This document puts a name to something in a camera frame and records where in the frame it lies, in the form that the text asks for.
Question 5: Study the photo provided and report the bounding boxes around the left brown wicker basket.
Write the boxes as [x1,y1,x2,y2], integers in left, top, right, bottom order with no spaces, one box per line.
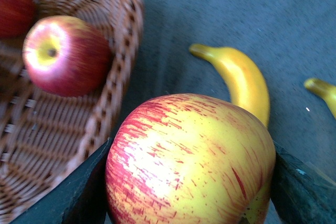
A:
[1,0,143,223]

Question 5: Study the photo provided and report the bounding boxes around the red apple in basket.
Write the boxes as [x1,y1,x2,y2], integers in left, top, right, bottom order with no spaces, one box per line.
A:
[1,0,35,38]
[22,15,112,97]

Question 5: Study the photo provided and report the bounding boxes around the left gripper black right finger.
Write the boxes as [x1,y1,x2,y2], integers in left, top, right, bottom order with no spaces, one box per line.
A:
[271,143,335,223]

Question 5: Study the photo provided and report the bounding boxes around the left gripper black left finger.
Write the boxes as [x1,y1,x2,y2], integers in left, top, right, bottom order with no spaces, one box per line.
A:
[11,138,112,224]

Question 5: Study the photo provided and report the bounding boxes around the yellow banana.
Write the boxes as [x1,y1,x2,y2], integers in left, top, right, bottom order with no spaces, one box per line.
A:
[189,44,270,127]
[303,78,335,118]

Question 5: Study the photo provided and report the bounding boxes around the red yellow apple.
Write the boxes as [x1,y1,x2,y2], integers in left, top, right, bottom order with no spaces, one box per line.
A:
[106,94,276,223]

